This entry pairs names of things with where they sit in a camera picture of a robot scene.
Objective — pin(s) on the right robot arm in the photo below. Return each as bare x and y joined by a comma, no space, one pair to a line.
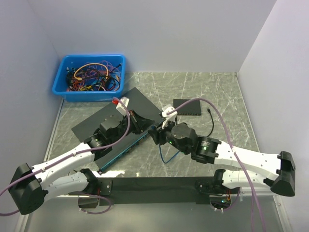
276,171

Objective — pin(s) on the small black network switch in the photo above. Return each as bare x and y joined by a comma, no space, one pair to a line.
191,109

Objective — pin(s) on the blue plastic bin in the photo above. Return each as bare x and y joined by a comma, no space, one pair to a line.
90,78

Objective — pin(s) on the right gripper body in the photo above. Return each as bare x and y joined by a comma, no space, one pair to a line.
161,132

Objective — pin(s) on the aluminium rail frame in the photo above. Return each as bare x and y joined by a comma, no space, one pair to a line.
254,191

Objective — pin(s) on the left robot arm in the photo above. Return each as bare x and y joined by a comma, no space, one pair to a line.
31,186

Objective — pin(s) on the large black network switch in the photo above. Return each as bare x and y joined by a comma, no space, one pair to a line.
106,127

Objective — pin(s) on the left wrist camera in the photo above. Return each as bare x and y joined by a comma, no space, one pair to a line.
121,104

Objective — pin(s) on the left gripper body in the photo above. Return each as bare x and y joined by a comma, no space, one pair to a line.
134,127

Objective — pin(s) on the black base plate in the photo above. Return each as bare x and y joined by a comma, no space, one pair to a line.
126,190

